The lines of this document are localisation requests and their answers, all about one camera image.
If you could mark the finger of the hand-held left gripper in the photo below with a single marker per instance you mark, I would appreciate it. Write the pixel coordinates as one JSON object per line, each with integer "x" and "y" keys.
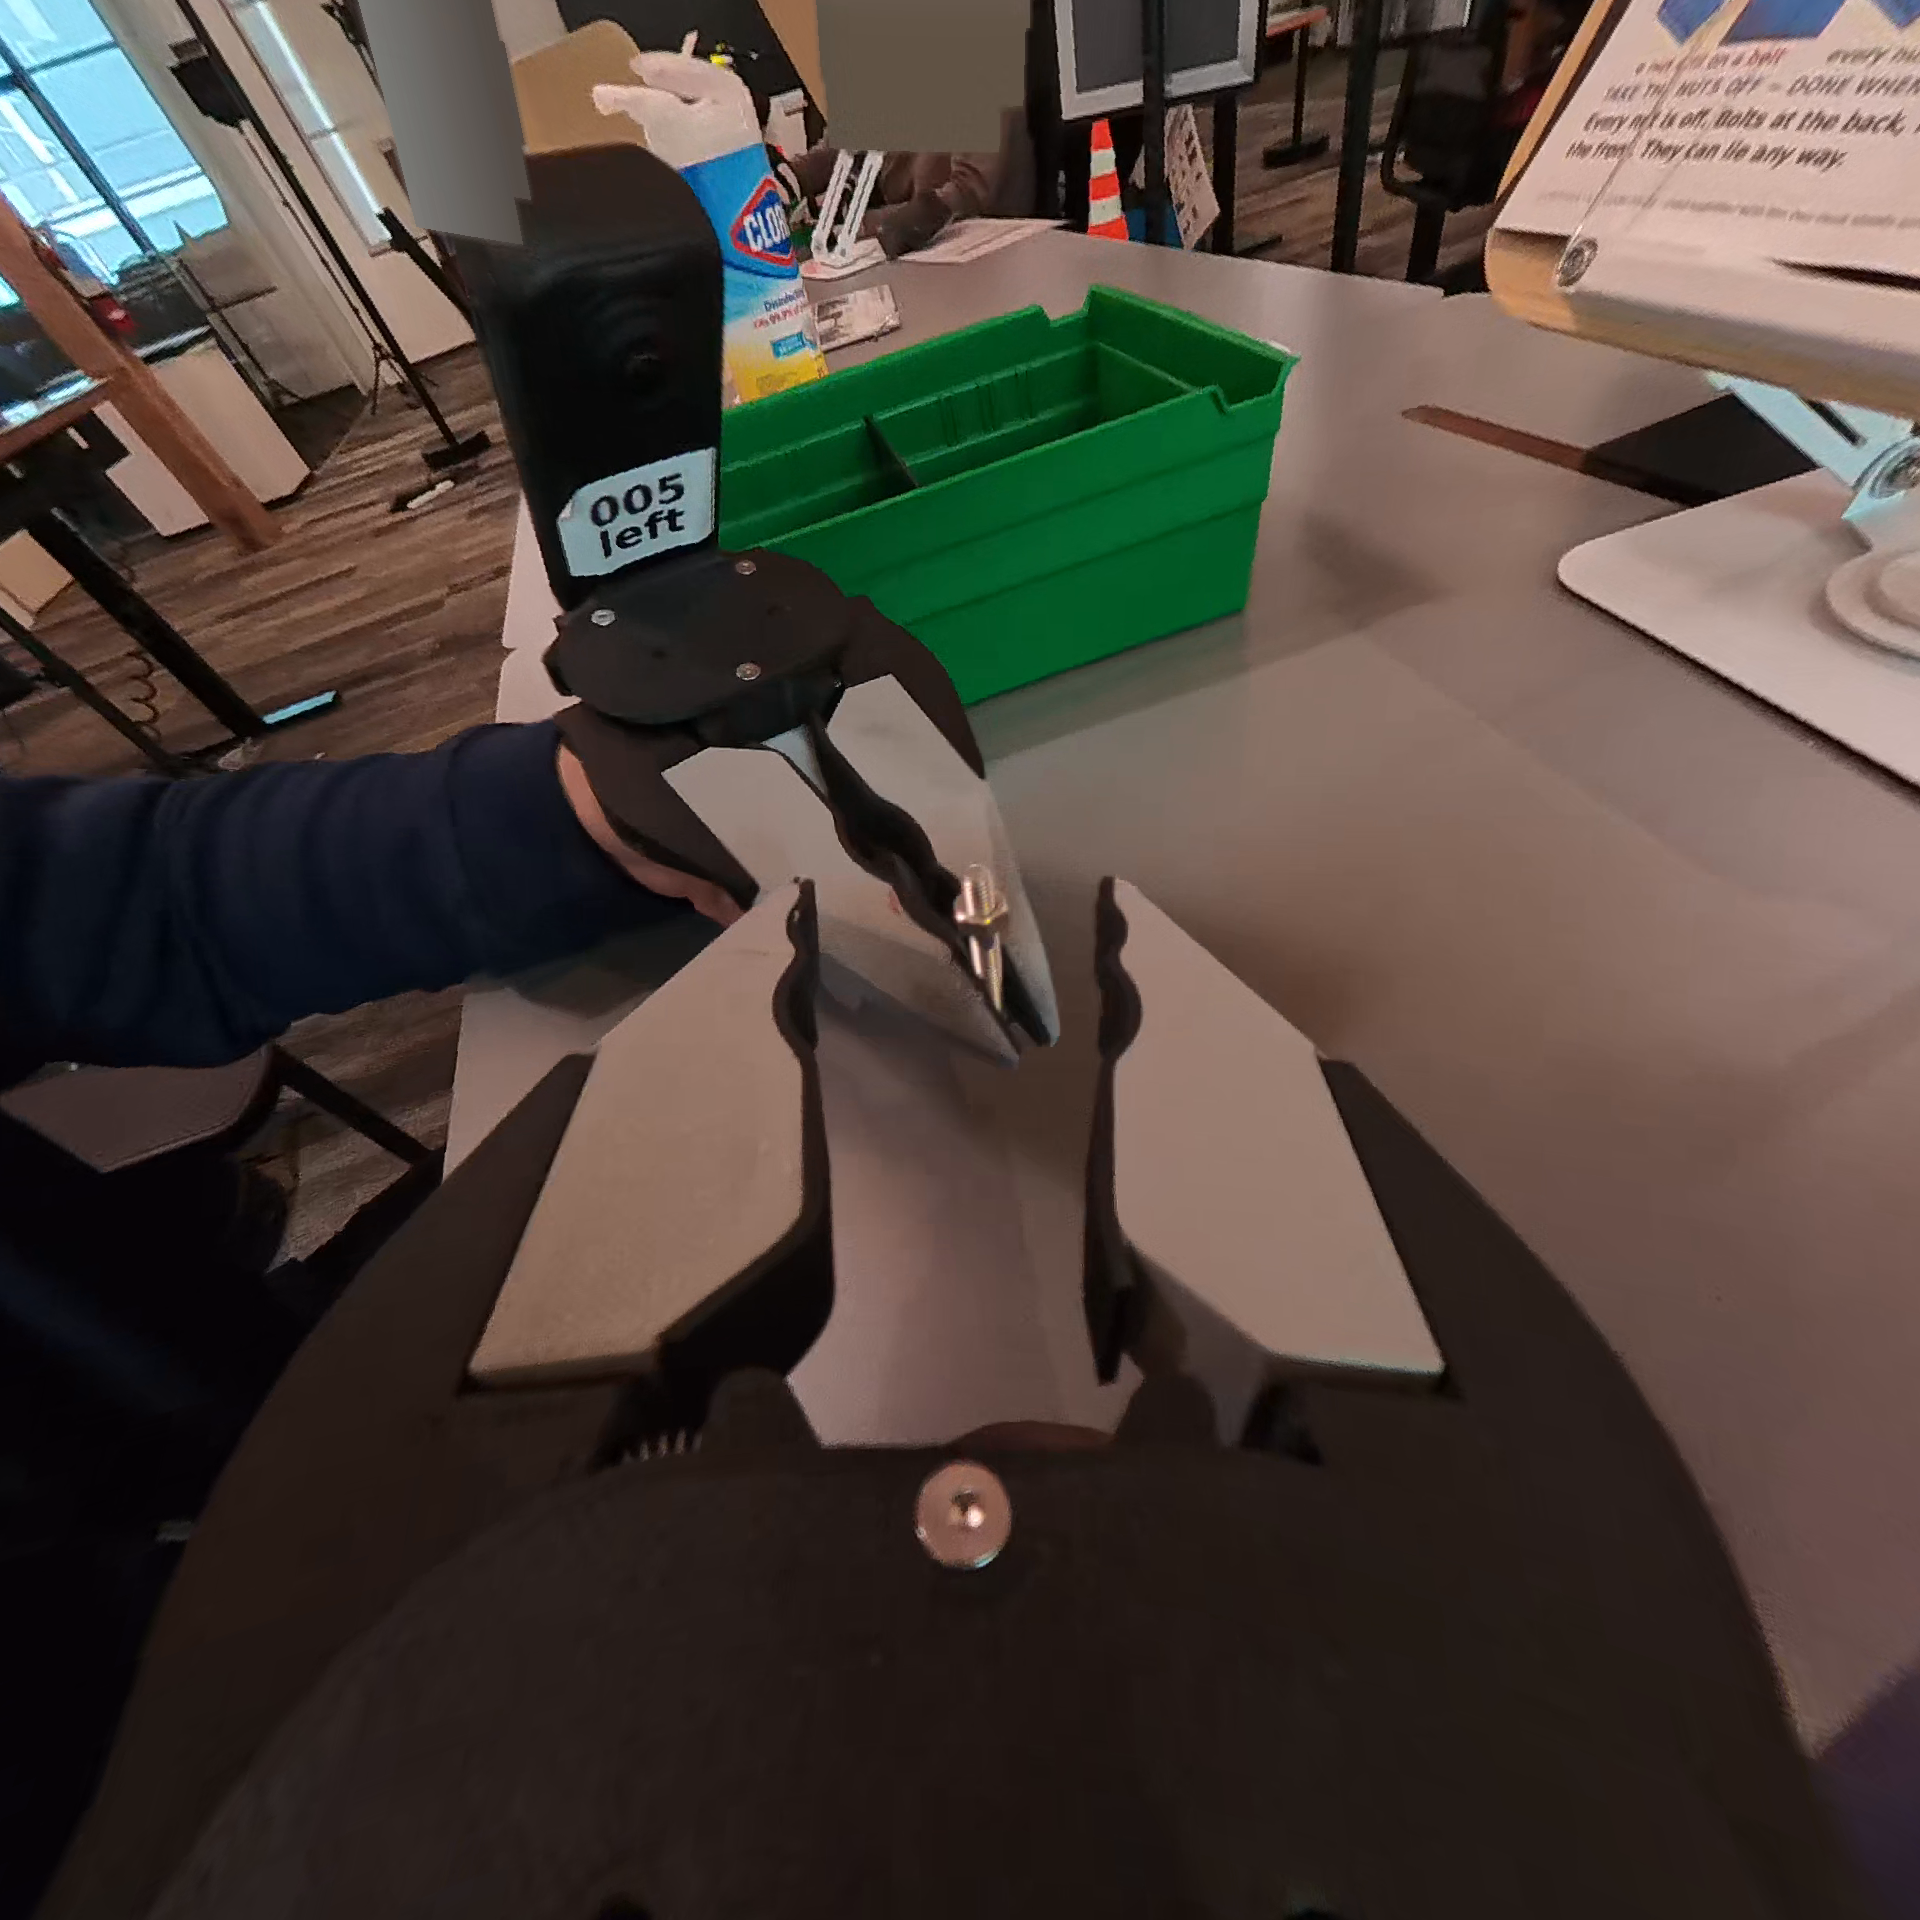
{"x": 931, "y": 780}
{"x": 721, "y": 819}

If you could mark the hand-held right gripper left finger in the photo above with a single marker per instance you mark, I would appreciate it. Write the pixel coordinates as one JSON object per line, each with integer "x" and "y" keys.
{"x": 660, "y": 1186}

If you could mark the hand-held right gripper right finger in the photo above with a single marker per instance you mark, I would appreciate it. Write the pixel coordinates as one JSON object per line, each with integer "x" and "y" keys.
{"x": 1254, "y": 1172}

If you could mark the silver metal bolt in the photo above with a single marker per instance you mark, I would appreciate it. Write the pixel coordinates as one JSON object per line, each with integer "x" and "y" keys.
{"x": 984, "y": 922}

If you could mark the green plastic bin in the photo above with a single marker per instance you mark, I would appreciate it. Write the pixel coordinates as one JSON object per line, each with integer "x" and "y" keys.
{"x": 1049, "y": 557}

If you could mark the person's left forearm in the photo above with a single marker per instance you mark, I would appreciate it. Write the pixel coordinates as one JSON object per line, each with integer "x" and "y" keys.
{"x": 299, "y": 869}

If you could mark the person's left hand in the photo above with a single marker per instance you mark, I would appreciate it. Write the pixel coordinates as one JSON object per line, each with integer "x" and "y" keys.
{"x": 660, "y": 878}

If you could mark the cleaner spray bottle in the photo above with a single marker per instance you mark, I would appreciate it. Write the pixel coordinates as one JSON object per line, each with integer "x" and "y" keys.
{"x": 769, "y": 300}

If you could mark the small clear packet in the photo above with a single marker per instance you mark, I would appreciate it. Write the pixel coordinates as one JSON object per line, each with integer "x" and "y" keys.
{"x": 858, "y": 318}

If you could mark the cardboard box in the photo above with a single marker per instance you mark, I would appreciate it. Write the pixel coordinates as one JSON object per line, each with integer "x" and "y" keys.
{"x": 578, "y": 91}

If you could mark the small white folding stand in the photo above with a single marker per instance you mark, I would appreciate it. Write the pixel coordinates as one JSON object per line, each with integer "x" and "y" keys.
{"x": 839, "y": 226}

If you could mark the black tripod stand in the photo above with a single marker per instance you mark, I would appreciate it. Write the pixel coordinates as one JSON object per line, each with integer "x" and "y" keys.
{"x": 323, "y": 226}

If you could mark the white paper sheet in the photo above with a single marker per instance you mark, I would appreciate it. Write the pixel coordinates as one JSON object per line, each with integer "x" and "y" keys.
{"x": 984, "y": 237}

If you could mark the wooden table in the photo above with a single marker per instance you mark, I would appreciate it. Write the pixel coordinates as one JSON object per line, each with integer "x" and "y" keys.
{"x": 136, "y": 389}

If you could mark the orange traffic cone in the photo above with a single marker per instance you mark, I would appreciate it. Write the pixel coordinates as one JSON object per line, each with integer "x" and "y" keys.
{"x": 1107, "y": 189}

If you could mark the person's dark blue clothing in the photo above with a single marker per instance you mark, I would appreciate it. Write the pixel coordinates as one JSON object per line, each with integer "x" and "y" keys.
{"x": 105, "y": 1425}

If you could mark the framed display panel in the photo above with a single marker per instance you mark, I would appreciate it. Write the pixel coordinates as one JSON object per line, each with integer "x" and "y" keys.
{"x": 1155, "y": 45}

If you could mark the white board stand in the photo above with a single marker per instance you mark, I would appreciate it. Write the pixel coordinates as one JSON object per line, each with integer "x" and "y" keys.
{"x": 1695, "y": 587}

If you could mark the instruction sheet board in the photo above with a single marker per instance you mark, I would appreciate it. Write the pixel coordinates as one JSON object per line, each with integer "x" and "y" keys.
{"x": 1723, "y": 137}

